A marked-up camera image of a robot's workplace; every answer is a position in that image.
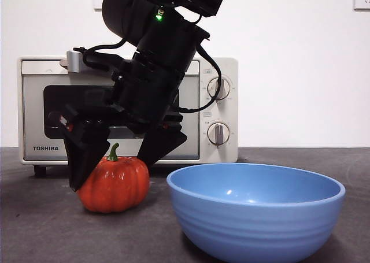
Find beige oven knob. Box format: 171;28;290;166
207;123;231;146
207;77;231;101

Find black left wrist camera cable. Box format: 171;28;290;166
72;37;136;66

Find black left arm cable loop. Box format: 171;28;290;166
176;43;223;114

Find orange toy pumpkin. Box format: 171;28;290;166
77;143;150;214

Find blue ribbed bowl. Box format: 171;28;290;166
166;163;346;263

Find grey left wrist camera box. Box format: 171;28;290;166
66;50;83;73

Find white Toshiba toaster oven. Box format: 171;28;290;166
16;56;239;177

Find glass-windowed oven door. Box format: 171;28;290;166
21;60;200;162

